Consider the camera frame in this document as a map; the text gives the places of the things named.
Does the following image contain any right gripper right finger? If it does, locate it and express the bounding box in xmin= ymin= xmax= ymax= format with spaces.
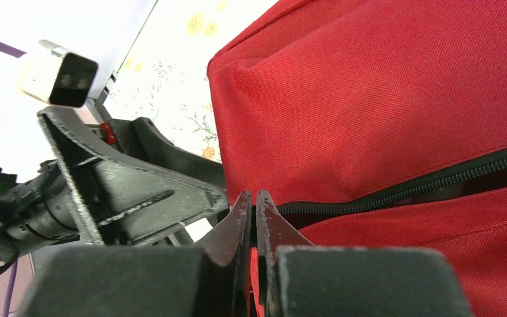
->
xmin=255 ymin=190 xmax=472 ymax=316

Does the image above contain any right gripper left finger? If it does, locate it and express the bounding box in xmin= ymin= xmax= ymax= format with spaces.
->
xmin=18 ymin=192 xmax=252 ymax=316

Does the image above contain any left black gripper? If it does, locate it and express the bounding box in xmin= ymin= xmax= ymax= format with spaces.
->
xmin=0 ymin=106 xmax=229 ymax=263

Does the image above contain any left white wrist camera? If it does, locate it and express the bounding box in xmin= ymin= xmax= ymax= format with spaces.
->
xmin=18 ymin=40 xmax=99 ymax=108

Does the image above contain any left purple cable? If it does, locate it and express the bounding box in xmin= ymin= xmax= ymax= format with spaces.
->
xmin=0 ymin=32 xmax=27 ymax=317

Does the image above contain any floral table mat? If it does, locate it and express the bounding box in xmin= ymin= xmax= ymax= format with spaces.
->
xmin=104 ymin=0 xmax=273 ymax=161

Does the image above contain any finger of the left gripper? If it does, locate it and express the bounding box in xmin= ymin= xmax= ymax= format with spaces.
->
xmin=131 ymin=117 xmax=226 ymax=188

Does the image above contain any red backpack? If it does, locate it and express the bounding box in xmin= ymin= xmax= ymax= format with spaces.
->
xmin=207 ymin=1 xmax=507 ymax=316

